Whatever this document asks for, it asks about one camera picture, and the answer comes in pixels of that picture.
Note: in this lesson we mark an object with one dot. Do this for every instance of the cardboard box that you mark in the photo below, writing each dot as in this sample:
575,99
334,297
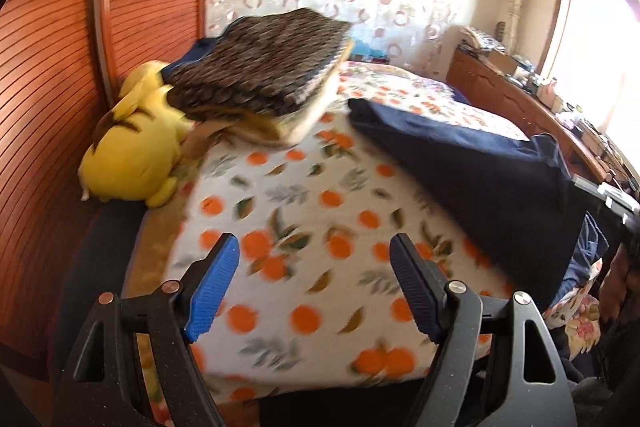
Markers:
502,63

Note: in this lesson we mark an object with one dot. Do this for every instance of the long wooden cabinet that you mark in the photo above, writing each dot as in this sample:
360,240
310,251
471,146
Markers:
500,87

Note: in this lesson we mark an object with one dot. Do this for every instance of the wooden slatted wardrobe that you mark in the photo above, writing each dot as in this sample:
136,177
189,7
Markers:
60,57

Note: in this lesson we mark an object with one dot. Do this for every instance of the yellow plush toy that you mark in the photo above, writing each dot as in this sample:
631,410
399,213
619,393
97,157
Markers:
130,147

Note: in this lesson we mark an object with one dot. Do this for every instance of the navy t-shirt with orange print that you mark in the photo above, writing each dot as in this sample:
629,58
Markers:
475,157

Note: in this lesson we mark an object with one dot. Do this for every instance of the floral plush blanket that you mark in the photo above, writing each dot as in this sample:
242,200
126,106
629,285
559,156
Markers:
575,322

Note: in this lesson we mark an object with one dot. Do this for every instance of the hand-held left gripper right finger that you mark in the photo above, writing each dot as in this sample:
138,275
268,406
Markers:
415,292

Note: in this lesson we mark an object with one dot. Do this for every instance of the bright window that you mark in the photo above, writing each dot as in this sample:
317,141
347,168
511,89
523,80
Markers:
590,32

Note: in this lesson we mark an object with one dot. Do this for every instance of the blue toy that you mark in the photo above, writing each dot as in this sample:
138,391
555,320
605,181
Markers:
370,52

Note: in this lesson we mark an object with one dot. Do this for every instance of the brown patterned folded cloth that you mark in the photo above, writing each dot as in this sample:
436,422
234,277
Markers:
250,62

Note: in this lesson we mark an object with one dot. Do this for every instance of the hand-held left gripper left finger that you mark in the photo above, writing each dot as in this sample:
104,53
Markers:
212,292

